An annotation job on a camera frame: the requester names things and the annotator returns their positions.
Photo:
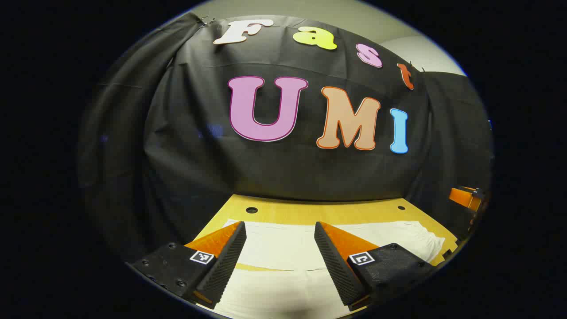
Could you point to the black backdrop cloth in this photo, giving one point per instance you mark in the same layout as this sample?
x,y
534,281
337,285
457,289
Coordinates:
x,y
288,173

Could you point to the white jeans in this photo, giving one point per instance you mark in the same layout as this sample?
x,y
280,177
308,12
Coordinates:
x,y
283,248

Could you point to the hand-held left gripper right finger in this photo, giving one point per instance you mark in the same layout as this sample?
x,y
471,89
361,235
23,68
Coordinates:
x,y
336,266

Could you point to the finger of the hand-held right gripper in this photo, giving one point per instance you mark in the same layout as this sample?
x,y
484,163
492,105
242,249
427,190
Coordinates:
x,y
463,198

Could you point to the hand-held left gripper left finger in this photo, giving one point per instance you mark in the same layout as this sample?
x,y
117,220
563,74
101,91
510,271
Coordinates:
x,y
226,266

